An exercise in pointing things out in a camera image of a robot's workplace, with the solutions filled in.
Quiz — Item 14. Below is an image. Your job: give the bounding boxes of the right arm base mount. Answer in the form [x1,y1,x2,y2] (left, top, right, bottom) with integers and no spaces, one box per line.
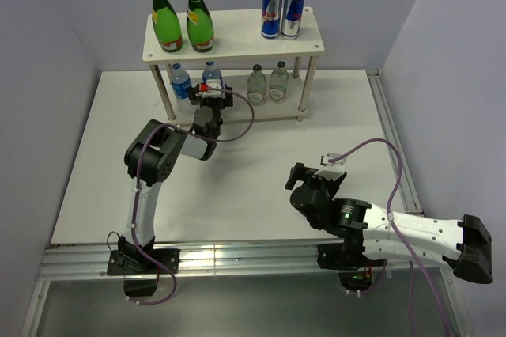
[317,243,387,298]

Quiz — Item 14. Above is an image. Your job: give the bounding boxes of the Chang soda water bottle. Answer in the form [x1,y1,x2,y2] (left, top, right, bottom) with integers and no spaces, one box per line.
[269,61,289,103]
[247,64,267,106]

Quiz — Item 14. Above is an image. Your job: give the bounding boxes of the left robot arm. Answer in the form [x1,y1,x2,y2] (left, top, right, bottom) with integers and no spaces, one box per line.
[118,83,233,273]

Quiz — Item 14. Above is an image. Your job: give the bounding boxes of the green glass bottle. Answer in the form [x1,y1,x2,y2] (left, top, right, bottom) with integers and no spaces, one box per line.
[152,0,183,53]
[187,0,214,53]

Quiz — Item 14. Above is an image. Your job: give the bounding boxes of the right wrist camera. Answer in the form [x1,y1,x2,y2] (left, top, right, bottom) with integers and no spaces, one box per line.
[315,153,346,181]

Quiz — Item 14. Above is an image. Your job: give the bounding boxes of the white two-tier shelf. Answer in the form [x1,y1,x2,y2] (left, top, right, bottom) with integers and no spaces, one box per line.
[142,6,325,126]

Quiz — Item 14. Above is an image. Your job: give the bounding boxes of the blue silver can right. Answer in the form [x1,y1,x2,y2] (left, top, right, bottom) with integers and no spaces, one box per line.
[281,0,305,40]

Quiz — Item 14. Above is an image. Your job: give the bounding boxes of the blue silver can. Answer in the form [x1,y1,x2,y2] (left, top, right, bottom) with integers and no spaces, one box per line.
[261,0,282,39]
[281,0,305,40]

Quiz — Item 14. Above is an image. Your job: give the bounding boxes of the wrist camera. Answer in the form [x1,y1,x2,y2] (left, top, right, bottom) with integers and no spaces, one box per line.
[315,153,346,181]
[198,79,224,98]

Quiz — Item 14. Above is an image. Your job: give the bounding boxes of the blue silver can left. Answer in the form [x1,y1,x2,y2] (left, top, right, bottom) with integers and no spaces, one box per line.
[261,0,282,39]

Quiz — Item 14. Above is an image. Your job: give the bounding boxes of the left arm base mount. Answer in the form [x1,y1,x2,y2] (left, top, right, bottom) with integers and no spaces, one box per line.
[107,248,180,300]

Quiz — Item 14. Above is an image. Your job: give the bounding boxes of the Pocari Sweat bottle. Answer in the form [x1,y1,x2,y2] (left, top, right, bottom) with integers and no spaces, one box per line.
[202,61,225,89]
[170,63,191,100]

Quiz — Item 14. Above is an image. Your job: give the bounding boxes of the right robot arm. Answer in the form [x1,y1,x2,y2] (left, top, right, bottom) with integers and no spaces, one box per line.
[285,163,493,284]

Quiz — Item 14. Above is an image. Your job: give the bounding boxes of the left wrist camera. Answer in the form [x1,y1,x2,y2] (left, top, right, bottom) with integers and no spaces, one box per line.
[198,79,224,98]

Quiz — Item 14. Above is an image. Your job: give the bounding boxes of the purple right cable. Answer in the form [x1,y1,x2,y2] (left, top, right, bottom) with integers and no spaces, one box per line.
[330,138,454,337]

